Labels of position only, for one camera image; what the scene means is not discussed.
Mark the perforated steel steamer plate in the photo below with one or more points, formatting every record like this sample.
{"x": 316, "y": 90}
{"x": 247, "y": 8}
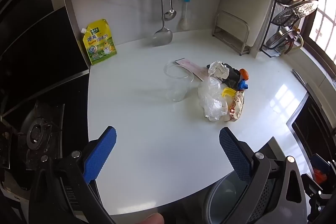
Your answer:
{"x": 294, "y": 12}

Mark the steel spatula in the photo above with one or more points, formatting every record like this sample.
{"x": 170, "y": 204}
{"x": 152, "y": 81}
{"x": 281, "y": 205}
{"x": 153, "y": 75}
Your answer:
{"x": 162, "y": 37}

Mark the red plastic bag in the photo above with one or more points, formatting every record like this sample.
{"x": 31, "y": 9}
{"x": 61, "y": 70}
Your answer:
{"x": 319, "y": 176}

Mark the clear plastic bag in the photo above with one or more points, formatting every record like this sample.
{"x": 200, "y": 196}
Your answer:
{"x": 211, "y": 100}

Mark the printed snack wrapper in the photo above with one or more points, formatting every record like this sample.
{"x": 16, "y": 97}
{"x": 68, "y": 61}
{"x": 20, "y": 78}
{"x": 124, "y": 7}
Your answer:
{"x": 236, "y": 107}

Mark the black pot lid rack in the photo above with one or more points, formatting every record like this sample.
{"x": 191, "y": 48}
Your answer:
{"x": 270, "y": 29}

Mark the pink paper strip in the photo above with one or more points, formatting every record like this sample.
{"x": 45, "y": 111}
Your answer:
{"x": 195, "y": 69}

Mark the yellow plastic lid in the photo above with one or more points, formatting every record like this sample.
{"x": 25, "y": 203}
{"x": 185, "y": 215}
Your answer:
{"x": 227, "y": 92}

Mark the yellow seasoning pouch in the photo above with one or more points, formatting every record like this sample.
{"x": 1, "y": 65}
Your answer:
{"x": 99, "y": 44}

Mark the steel board rack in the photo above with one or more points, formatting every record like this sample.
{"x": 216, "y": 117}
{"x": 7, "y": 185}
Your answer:
{"x": 231, "y": 35}

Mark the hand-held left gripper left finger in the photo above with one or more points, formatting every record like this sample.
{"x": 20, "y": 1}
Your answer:
{"x": 101, "y": 154}

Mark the grey round trash bin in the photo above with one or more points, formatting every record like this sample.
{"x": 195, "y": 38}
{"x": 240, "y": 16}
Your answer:
{"x": 223, "y": 200}

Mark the person's left hand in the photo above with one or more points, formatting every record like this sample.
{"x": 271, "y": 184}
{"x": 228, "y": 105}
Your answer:
{"x": 152, "y": 220}

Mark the clear plastic cup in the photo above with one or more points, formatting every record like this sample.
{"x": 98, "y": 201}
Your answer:
{"x": 178, "y": 87}

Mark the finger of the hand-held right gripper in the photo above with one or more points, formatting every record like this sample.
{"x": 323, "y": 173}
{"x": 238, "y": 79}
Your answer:
{"x": 312, "y": 187}

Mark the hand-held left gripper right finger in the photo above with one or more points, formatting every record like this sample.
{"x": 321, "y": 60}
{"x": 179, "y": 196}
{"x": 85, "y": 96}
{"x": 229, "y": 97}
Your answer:
{"x": 235, "y": 158}

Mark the white cutting board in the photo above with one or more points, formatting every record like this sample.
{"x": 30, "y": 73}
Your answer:
{"x": 260, "y": 3}

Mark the window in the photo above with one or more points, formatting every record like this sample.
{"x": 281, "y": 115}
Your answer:
{"x": 325, "y": 22}

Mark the black kitchen sink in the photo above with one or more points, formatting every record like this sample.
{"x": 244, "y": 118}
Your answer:
{"x": 315, "y": 129}

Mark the black range hood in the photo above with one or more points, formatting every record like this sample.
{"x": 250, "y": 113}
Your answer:
{"x": 39, "y": 43}

